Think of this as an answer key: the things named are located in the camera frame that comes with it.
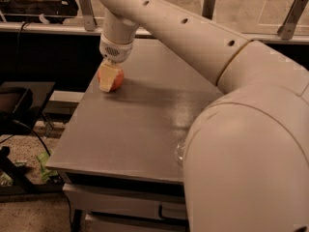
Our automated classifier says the right metal rail bracket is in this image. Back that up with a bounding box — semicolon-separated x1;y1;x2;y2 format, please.
277;0;309;41

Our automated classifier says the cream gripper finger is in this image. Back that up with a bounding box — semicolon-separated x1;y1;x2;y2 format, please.
98;60;120;92

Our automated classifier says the left metal rail bracket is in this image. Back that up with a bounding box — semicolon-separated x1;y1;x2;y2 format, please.
79;0;97;31

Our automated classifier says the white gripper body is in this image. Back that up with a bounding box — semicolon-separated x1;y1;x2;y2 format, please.
99;35;133;63

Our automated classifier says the black side stand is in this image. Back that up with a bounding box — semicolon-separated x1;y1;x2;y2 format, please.
0;81;62;196

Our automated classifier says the clear plastic water bottle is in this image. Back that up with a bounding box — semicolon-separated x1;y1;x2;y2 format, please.
175;140;185;165

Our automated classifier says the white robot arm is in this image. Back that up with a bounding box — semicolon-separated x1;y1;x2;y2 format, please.
99;0;309;232

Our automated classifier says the grey table drawer unit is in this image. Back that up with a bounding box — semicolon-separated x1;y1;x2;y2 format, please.
62;171;191;232

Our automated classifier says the green crumpled bag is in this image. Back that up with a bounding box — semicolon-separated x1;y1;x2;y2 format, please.
36;152;59;184

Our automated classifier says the black cable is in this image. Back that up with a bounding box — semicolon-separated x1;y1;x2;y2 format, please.
0;118;52;157

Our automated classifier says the red apple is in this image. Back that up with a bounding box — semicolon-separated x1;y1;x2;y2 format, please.
97;65;126;92

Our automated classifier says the middle metal rail bracket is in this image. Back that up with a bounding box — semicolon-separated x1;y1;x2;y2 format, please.
202;0;216;19

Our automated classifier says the metal rail bracket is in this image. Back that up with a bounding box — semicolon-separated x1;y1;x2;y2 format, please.
202;0;216;19
277;0;309;41
79;0;97;31

